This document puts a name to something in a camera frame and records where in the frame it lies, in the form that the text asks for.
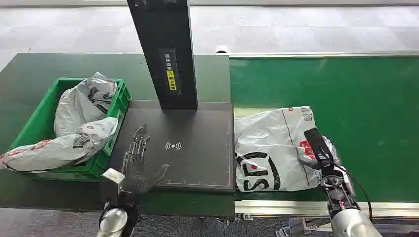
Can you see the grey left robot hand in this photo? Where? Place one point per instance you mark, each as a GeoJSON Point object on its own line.
{"type": "Point", "coordinates": [139, 178]}

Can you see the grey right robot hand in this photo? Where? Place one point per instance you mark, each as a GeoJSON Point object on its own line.
{"type": "Point", "coordinates": [319, 147]}

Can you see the white parcel bag black letters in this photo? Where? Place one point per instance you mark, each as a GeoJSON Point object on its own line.
{"type": "Point", "coordinates": [271, 144]}

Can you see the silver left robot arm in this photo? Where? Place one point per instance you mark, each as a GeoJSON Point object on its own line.
{"type": "Point", "coordinates": [114, 220]}

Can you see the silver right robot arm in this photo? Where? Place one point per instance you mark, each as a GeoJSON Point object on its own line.
{"type": "Point", "coordinates": [353, 225]}

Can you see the green conveyor belt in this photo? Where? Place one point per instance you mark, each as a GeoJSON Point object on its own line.
{"type": "Point", "coordinates": [366, 108]}

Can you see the dark scanner platform plate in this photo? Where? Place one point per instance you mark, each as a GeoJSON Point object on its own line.
{"type": "Point", "coordinates": [196, 147]}

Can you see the long white parcel bag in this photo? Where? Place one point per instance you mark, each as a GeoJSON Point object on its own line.
{"type": "Point", "coordinates": [55, 150]}

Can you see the grey crumpled parcel bag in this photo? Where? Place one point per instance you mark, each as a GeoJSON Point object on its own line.
{"type": "Point", "coordinates": [80, 104]}

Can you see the yellow and black warning sticker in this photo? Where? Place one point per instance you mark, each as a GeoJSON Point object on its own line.
{"type": "Point", "coordinates": [171, 73]}

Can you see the green plastic crate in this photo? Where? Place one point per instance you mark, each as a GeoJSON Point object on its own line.
{"type": "Point", "coordinates": [39, 124]}

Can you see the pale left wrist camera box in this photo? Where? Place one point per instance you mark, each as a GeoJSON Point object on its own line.
{"type": "Point", "coordinates": [111, 184]}

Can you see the aluminium conveyor frame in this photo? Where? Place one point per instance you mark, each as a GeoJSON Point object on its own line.
{"type": "Point", "coordinates": [281, 208]}

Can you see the black scanner post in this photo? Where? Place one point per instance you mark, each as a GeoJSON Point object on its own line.
{"type": "Point", "coordinates": [163, 39]}

